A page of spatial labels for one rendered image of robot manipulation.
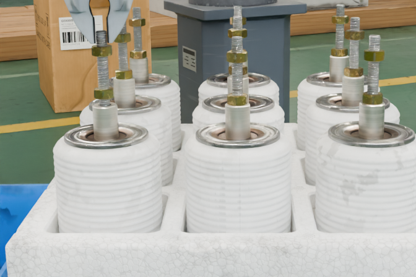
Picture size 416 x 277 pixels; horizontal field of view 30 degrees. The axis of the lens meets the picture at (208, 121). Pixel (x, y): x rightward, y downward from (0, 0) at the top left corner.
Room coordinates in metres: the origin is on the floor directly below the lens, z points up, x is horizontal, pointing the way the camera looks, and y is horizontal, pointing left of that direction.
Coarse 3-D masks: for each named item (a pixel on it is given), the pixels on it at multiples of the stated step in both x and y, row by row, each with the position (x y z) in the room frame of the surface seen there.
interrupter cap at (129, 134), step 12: (72, 132) 0.68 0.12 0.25; (84, 132) 0.68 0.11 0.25; (120, 132) 0.69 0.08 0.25; (132, 132) 0.68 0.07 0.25; (144, 132) 0.67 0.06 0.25; (72, 144) 0.64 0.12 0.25; (84, 144) 0.64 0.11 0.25; (96, 144) 0.64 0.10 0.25; (108, 144) 0.64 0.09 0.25; (120, 144) 0.64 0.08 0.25; (132, 144) 0.64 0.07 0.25
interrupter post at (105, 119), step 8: (96, 104) 0.67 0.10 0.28; (112, 104) 0.67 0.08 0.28; (96, 112) 0.66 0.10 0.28; (104, 112) 0.66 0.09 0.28; (112, 112) 0.66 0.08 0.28; (96, 120) 0.66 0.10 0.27; (104, 120) 0.66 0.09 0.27; (112, 120) 0.66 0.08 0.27; (96, 128) 0.66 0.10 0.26; (104, 128) 0.66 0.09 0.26; (112, 128) 0.66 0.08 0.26; (96, 136) 0.66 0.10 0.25; (104, 136) 0.66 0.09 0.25; (112, 136) 0.66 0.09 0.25
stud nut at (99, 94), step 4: (96, 88) 0.67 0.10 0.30; (112, 88) 0.67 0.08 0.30; (96, 92) 0.67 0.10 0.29; (100, 92) 0.66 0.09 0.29; (104, 92) 0.66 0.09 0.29; (108, 92) 0.66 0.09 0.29; (112, 92) 0.67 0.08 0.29; (96, 96) 0.67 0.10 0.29; (100, 96) 0.66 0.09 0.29; (104, 96) 0.66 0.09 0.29; (108, 96) 0.66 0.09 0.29; (112, 96) 0.67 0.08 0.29
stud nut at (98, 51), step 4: (92, 48) 0.67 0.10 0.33; (96, 48) 0.66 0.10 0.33; (100, 48) 0.66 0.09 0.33; (104, 48) 0.66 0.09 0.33; (108, 48) 0.67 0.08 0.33; (92, 52) 0.67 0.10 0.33; (96, 52) 0.66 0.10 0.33; (100, 52) 0.66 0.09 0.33; (104, 52) 0.66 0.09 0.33; (108, 52) 0.67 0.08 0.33; (96, 56) 0.66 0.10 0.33; (100, 56) 0.66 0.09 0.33; (104, 56) 0.66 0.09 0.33
